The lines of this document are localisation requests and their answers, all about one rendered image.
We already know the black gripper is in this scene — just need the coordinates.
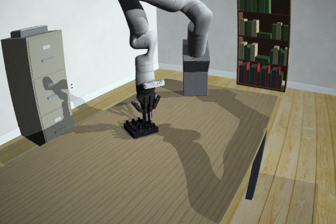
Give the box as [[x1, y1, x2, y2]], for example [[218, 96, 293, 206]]
[[131, 85, 161, 121]]

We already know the black knob box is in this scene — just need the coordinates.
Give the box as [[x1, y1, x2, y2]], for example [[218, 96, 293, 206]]
[[123, 117, 159, 139]]

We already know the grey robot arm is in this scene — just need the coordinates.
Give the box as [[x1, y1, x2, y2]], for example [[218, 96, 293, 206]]
[[118, 0, 213, 89]]

